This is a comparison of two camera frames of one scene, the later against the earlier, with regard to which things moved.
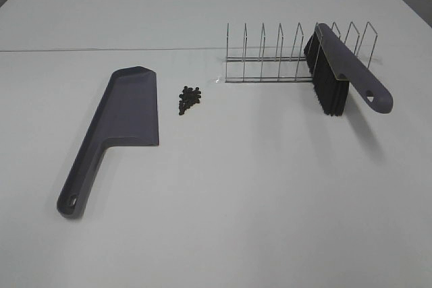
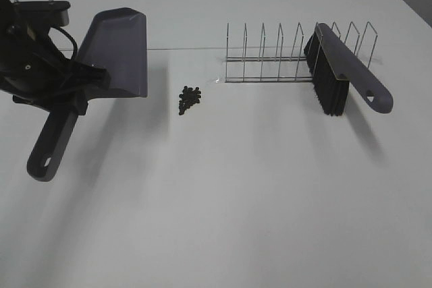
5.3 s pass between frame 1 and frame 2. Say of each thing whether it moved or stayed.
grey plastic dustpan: moved
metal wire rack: stayed
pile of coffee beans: stayed
